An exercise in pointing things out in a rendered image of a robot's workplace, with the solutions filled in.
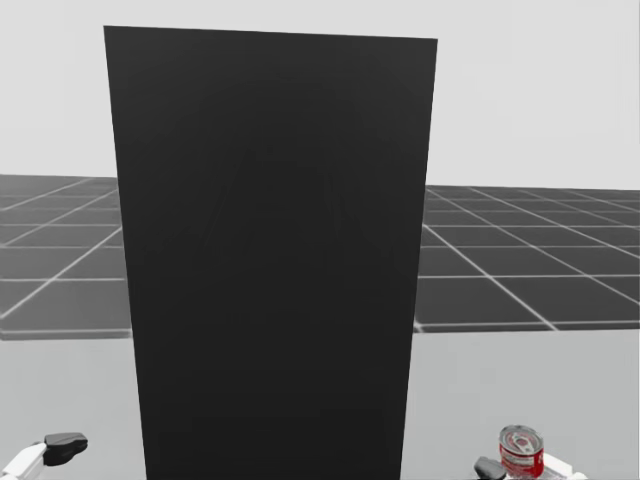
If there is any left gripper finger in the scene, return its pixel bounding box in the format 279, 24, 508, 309
0, 432, 89, 480

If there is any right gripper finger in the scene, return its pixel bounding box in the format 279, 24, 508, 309
542, 452, 586, 480
473, 455, 507, 480

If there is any black screen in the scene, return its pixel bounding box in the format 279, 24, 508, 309
103, 24, 439, 480

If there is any red and white can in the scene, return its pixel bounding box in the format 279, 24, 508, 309
498, 424, 546, 479

